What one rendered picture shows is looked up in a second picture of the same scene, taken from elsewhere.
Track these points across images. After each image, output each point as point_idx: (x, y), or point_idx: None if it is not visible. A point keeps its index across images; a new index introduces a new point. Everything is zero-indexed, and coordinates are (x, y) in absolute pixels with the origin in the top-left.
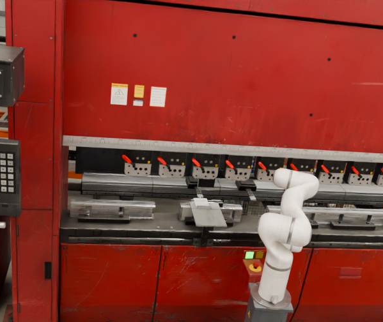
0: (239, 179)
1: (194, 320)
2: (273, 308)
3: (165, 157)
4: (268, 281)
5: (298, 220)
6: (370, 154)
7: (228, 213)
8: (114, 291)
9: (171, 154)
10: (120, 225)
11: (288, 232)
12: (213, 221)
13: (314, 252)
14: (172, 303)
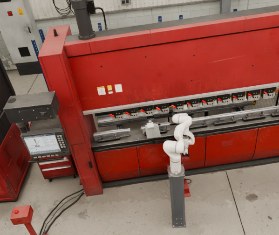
0: (164, 113)
1: (159, 172)
2: (176, 176)
3: (128, 111)
4: (172, 166)
5: (178, 142)
6: (226, 91)
7: (163, 127)
8: (120, 166)
9: (131, 109)
10: (116, 141)
11: (174, 149)
12: (155, 134)
13: (207, 137)
14: (147, 167)
